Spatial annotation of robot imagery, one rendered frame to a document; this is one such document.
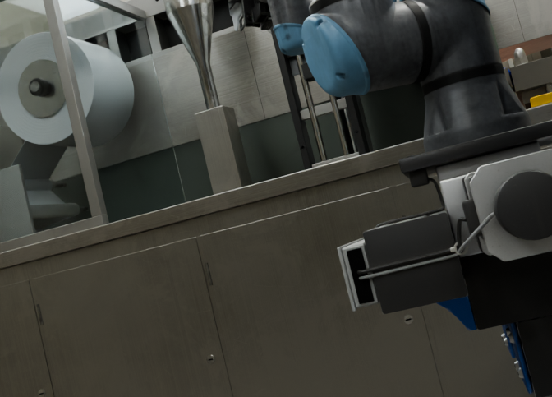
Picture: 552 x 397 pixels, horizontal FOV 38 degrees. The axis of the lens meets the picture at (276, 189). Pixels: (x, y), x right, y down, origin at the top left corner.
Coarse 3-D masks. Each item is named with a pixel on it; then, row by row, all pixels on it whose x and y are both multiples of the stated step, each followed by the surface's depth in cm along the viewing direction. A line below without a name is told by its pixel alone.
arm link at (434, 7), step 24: (408, 0) 112; (432, 0) 111; (456, 0) 110; (480, 0) 112; (432, 24) 109; (456, 24) 110; (480, 24) 111; (432, 48) 109; (456, 48) 110; (480, 48) 110; (432, 72) 112
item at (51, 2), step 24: (48, 0) 213; (96, 0) 237; (120, 0) 251; (48, 24) 213; (72, 72) 213; (72, 96) 211; (72, 120) 211; (96, 168) 212; (96, 192) 209; (96, 216) 209; (24, 240) 216
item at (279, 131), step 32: (384, 96) 241; (416, 96) 238; (256, 128) 254; (288, 128) 251; (320, 128) 248; (384, 128) 241; (416, 128) 238; (192, 160) 261; (256, 160) 254; (288, 160) 251; (320, 160) 248; (192, 192) 262
